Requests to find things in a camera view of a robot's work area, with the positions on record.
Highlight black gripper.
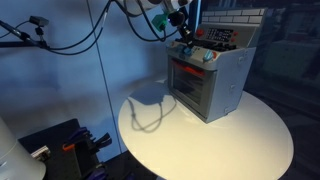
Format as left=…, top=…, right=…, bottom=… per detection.
left=167, top=10, right=196, bottom=48

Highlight blue stove knob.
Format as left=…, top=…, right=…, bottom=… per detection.
left=184, top=46, right=195, bottom=57

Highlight blue knob with red dial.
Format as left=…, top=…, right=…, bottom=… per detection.
left=202, top=49, right=218, bottom=63

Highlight grey toy stove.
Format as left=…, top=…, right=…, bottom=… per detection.
left=166, top=7, right=269, bottom=125

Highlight green plastic connector block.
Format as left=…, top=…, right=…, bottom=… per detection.
left=151, top=12, right=170, bottom=32

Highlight black tool holder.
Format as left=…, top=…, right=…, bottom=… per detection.
left=18, top=118, right=103, bottom=180

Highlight silver metal block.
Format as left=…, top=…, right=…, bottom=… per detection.
left=30, top=145, right=52, bottom=160

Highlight white plastic bucket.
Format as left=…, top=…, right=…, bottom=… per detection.
left=0, top=115, right=47, bottom=180

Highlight grey oven door red handle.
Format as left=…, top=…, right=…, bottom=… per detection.
left=167, top=56, right=218, bottom=118

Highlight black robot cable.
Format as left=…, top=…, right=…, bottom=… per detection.
left=114, top=0, right=179, bottom=43
left=45, top=0, right=113, bottom=56

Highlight black handled pliers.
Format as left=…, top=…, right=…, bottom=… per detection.
left=91, top=132, right=113, bottom=151

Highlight purple handled pliers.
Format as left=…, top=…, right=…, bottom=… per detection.
left=67, top=126, right=90, bottom=144

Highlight black camera on stand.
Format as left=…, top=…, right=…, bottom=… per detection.
left=28, top=15, right=50, bottom=28

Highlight orange handled tool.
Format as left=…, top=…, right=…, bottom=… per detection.
left=61, top=142, right=77, bottom=152

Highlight purple handled tool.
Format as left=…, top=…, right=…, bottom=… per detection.
left=83, top=165, right=108, bottom=180

